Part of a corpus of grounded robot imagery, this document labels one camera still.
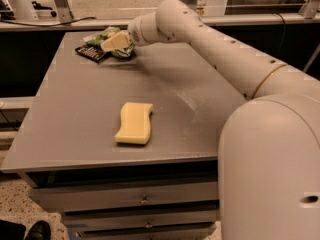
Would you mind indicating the middle drawer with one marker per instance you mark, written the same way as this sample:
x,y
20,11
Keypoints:
x,y
148,218

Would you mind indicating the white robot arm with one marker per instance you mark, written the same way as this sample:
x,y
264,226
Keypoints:
x,y
269,150

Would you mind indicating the top drawer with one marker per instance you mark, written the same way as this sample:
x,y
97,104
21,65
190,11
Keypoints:
x,y
98,197

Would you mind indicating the yellow sponge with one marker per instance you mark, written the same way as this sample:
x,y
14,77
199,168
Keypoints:
x,y
135,124

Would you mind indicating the grey drawer cabinet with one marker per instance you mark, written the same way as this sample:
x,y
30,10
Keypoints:
x,y
67,138

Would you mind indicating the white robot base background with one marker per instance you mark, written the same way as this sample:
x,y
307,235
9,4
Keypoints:
x,y
23,9

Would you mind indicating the black shoe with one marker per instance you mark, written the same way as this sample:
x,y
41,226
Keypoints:
x,y
39,231

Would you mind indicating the dark rxbar chocolate bar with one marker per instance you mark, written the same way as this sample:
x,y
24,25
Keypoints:
x,y
92,53

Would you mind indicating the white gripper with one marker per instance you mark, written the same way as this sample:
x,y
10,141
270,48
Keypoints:
x,y
134,31

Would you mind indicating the green jalapeno chip bag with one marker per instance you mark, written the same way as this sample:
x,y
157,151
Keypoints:
x,y
97,38

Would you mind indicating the drawer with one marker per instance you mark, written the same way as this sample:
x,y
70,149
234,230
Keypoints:
x,y
155,233
98,197
148,218

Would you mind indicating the bottom drawer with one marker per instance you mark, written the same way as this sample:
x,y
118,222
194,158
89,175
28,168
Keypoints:
x,y
155,233

